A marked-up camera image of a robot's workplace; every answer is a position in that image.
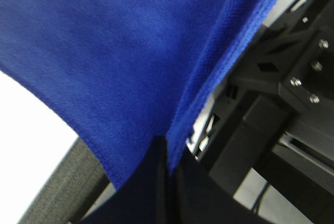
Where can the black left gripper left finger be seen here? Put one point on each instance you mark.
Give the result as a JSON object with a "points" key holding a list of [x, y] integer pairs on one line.
{"points": [[143, 198]]}

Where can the blue microfibre towel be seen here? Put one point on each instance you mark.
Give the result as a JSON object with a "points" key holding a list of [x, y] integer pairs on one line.
{"points": [[120, 72]]}

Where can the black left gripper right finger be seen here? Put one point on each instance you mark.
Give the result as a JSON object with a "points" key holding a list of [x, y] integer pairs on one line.
{"points": [[200, 200]]}

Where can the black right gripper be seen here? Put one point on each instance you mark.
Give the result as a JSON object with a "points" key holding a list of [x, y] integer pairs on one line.
{"points": [[271, 124]]}

